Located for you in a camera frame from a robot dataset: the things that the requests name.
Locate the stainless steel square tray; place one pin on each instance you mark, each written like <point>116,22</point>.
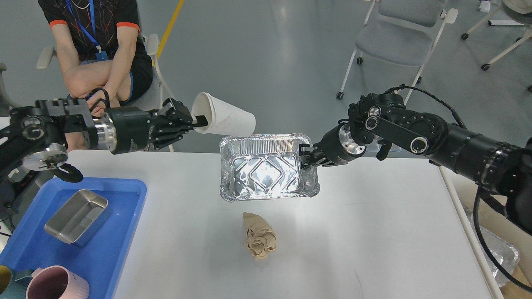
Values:
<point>79,218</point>

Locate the white chair far right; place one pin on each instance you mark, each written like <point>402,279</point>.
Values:
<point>515,13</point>

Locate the beige plastic bin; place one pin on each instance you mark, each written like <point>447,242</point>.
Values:
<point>462,192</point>

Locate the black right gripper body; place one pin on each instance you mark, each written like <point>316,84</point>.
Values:
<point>337,147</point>

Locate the white paper cup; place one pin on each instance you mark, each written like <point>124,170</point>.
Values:
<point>222,118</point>

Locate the aluminium foil tray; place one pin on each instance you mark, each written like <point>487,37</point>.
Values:
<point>265,166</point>

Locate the pink ribbed mug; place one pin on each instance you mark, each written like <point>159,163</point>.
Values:
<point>57,282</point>

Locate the floor socket plate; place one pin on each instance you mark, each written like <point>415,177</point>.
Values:
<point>392,147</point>
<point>374,146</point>

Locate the grey chair behind person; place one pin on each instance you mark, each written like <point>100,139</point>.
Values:
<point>152,99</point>

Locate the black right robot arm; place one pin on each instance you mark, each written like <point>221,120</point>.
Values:
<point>502,171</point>

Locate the crumpled brown paper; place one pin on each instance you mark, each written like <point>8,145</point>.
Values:
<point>260,237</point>

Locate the blue plastic tray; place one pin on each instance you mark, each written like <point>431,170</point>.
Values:
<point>101,259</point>

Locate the white side table left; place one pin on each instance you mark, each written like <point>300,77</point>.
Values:
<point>4,122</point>

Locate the person in black shirt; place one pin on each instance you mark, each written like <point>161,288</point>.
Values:
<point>100,52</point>

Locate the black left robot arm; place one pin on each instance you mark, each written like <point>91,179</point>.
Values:
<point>35,137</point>

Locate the dark teal mug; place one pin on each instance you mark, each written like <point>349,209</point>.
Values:
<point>14,284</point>

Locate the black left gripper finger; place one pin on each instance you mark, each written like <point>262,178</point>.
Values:
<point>166,136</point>
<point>176,111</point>

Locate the grey chair right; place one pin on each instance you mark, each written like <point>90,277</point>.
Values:
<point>396,43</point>

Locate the floor socket plate left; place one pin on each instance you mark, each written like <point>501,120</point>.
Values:
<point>374,146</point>

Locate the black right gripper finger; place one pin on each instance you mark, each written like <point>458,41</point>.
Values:
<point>308,151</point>
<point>310,162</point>

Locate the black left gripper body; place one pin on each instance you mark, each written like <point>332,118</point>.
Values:
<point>126,129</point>

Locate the floor socket plate right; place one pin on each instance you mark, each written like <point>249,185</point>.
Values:
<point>392,147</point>

